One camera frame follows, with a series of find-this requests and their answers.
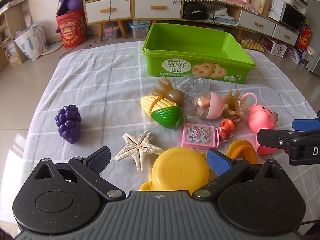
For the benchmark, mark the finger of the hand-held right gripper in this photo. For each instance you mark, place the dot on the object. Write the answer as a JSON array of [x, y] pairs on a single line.
[[303, 125], [271, 138]]

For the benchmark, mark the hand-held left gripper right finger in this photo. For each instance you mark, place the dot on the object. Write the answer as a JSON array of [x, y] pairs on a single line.
[[217, 162]]

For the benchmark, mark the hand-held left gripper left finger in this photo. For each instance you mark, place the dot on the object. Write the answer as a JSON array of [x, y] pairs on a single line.
[[100, 158]]

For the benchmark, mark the pink pig toy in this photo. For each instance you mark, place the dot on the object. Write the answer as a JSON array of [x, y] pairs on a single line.
[[261, 117]]

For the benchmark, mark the orange toy lid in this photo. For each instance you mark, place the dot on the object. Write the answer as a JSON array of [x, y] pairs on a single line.
[[245, 150]]

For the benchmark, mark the small pink printed case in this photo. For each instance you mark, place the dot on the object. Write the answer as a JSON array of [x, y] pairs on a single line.
[[200, 135]]

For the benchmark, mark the orange toy crab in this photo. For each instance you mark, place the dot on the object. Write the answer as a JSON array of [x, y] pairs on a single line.
[[227, 126]]

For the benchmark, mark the beige starfish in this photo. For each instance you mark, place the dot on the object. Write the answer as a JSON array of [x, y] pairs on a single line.
[[138, 150]]

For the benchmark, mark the yellow toy pot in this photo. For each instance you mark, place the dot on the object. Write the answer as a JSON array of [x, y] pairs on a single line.
[[177, 167]]

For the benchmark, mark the purple toy grapes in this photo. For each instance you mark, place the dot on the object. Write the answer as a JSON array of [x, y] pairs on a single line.
[[68, 125]]

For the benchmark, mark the brown rubber hand toy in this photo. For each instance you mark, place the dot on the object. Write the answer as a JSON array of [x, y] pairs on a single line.
[[175, 96], [233, 105]]

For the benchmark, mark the green plastic box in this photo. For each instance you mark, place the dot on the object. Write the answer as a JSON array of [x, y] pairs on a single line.
[[200, 38]]

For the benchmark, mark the pink capsule egg toy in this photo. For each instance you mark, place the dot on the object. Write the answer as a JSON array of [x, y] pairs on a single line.
[[212, 105]]

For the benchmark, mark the blue white carton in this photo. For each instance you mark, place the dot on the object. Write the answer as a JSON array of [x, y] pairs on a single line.
[[298, 56]]

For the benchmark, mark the toy corn cob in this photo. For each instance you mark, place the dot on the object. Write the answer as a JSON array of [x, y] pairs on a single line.
[[162, 110]]

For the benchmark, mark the clear plastic container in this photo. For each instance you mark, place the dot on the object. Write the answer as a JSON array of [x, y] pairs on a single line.
[[193, 85]]

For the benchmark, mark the white printed carton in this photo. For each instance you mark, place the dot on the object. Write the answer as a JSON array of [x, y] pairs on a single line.
[[273, 46]]

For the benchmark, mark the red gift box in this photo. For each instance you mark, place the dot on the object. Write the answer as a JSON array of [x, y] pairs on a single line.
[[305, 38]]

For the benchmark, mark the grey fridge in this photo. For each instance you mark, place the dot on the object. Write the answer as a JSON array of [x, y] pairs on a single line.
[[315, 30]]

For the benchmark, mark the black microwave oven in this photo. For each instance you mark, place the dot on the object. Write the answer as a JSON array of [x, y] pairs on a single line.
[[292, 17]]

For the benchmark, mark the clear storage box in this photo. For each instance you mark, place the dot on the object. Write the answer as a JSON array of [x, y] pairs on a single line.
[[111, 31]]

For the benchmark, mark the printed tall cup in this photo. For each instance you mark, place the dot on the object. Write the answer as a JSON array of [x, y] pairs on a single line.
[[261, 3]]

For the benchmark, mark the red printed bag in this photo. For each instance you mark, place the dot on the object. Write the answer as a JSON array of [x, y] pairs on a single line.
[[71, 30]]

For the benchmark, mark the blue lid storage box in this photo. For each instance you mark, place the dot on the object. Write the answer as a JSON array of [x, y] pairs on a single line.
[[138, 30]]

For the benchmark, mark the white paper bag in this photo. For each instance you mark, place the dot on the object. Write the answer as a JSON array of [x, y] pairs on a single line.
[[30, 42]]

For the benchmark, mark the black bag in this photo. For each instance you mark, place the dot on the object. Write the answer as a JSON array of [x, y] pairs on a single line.
[[195, 11]]

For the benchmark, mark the wooden shelf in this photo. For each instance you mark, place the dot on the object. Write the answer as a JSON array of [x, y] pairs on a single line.
[[12, 25]]

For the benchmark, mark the purple plush toy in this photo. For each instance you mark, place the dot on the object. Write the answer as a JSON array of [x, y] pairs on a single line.
[[71, 0]]

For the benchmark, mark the wooden cabinet white drawers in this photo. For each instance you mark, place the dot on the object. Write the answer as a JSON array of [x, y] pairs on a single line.
[[160, 5]]

